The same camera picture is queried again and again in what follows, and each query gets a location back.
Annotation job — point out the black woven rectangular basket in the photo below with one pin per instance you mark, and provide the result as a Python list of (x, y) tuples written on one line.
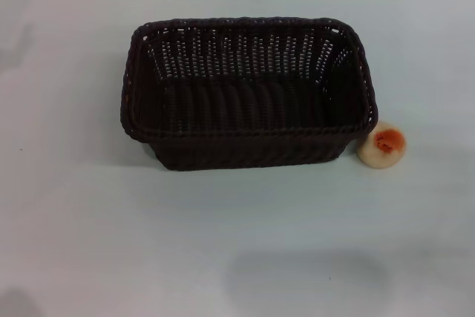
[(248, 109)]

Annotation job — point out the cream bun with orange spot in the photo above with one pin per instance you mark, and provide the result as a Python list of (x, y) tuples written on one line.
[(382, 144)]

